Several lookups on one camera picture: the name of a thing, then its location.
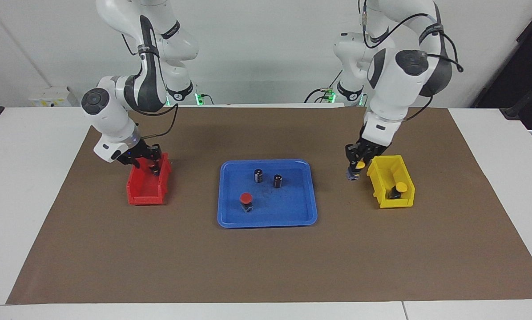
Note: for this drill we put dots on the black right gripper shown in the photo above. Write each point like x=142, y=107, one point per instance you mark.
x=141, y=153

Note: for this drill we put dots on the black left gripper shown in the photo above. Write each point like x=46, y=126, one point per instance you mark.
x=363, y=151

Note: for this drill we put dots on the red push button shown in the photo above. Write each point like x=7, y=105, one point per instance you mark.
x=151, y=166
x=246, y=198

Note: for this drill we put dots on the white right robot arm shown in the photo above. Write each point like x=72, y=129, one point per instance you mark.
x=146, y=84

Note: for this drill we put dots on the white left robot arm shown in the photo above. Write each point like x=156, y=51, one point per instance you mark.
x=395, y=84

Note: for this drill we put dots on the blue plastic tray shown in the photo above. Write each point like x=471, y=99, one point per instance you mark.
x=284, y=209

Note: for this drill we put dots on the yellow plastic bin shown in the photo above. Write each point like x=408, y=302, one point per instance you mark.
x=377, y=186

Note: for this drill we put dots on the red plastic bin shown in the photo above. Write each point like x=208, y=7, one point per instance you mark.
x=141, y=191

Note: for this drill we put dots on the green lit base connector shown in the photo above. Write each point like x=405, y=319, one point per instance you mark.
x=330, y=94
x=201, y=98

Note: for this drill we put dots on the black cylindrical capacitor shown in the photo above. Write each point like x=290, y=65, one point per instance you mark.
x=277, y=181
x=258, y=175

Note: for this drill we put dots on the white power box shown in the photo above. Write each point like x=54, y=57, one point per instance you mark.
x=52, y=97

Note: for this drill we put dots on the brown table mat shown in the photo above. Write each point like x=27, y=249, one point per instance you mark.
x=266, y=262

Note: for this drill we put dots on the black stand pole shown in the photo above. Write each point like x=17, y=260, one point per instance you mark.
x=510, y=113

